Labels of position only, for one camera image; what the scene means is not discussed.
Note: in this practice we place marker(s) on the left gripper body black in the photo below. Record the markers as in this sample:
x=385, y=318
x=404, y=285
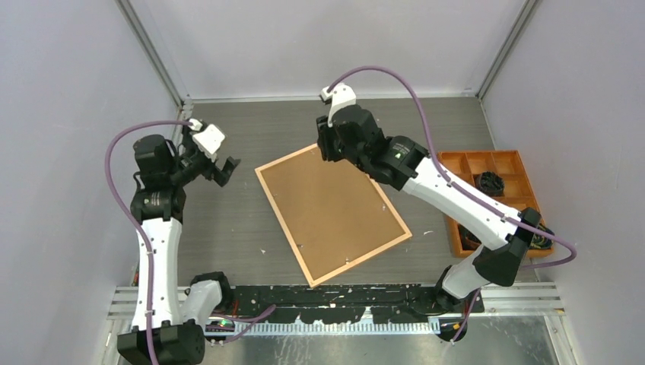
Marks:
x=192, y=163

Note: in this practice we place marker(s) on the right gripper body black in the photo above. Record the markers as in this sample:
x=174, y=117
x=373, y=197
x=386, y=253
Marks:
x=330, y=148

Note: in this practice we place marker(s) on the brown fibreboard backing board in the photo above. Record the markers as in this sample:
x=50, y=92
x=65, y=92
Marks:
x=332, y=211

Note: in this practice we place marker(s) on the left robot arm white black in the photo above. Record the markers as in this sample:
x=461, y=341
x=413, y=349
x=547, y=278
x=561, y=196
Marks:
x=165, y=330

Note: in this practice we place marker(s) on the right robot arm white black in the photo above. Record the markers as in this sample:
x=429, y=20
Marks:
x=505, y=233

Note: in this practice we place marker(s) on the black red rolled tie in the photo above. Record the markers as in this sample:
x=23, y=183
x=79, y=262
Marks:
x=468, y=240

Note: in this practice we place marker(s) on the orange compartment tray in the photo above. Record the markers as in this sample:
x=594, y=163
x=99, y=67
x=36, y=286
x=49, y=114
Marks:
x=518, y=192

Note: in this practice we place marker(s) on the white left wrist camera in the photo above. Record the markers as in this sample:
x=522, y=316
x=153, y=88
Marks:
x=207, y=137

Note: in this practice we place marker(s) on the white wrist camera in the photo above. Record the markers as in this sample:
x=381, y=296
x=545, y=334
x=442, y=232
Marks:
x=207, y=137
x=339, y=97

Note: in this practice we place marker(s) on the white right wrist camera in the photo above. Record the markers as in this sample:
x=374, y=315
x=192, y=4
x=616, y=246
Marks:
x=339, y=97

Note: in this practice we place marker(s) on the aluminium left side rail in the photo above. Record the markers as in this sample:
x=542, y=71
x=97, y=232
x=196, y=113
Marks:
x=184, y=114

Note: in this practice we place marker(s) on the aluminium rail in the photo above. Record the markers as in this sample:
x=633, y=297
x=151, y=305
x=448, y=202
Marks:
x=522, y=299
x=184, y=114

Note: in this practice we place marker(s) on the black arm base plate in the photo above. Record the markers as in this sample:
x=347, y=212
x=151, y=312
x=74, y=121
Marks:
x=344, y=303

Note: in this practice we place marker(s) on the aluminium front rail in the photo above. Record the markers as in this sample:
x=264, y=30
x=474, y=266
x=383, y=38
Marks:
x=522, y=299

